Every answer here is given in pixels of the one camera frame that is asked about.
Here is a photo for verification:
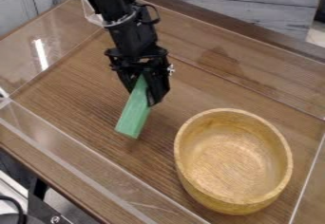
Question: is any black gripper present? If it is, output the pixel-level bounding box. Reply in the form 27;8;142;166
105;46;176;106

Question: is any green rectangular block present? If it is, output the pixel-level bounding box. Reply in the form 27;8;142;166
115;77;150;139

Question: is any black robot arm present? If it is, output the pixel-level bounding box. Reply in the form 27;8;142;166
89;0;172;106

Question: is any brown wooden bowl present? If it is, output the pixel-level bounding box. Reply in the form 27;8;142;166
174;108;293;215

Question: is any black table leg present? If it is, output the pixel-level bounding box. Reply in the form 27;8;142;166
30;178;49;200

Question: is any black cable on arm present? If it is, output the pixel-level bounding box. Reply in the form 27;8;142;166
137;3;164;26

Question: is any clear acrylic corner bracket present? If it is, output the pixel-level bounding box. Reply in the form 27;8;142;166
82;0;103;27

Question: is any clear acrylic front wall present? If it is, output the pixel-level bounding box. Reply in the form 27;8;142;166
0;99;210;224

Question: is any black cable under table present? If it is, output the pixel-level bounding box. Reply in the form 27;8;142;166
0;195;28;224

